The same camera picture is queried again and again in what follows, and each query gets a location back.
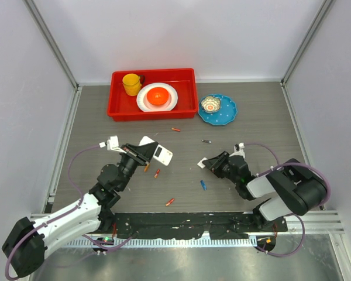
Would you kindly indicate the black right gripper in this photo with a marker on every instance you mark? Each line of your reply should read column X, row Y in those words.
column 214, row 164

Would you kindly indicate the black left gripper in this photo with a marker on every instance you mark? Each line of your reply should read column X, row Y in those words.
column 142, row 155

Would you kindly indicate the white battery cover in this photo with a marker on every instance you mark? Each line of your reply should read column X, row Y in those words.
column 201, row 163

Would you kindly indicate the white red remote control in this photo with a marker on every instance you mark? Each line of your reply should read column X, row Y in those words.
column 162, row 155

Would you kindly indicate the red AAA battery front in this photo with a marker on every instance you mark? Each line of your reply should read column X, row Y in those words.
column 170, row 202

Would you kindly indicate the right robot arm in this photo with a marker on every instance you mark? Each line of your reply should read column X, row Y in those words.
column 298, row 187

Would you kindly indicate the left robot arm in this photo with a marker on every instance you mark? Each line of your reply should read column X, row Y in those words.
column 30, row 243

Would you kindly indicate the red orange AAA battery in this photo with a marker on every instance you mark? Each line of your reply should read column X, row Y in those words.
column 157, row 173

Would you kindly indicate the blue AAA battery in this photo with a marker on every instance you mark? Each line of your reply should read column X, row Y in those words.
column 203, row 185

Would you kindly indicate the white plate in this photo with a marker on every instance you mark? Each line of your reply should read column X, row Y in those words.
column 145, row 106

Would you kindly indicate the blue polka dot plate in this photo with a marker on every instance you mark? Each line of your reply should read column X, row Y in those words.
column 226, row 114

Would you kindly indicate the orange bowl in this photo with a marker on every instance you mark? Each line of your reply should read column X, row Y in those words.
column 157, row 96

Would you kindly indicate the small patterned bowl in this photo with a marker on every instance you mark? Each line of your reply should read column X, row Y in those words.
column 211, row 104

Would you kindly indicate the yellow cup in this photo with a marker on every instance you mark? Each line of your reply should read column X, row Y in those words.
column 132, row 83

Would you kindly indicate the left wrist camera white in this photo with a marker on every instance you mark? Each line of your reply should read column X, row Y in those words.
column 112, row 144

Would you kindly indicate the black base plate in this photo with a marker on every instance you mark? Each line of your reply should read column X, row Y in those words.
column 186, row 226

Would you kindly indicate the white cable duct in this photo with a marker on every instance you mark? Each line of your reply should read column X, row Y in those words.
column 204, row 242

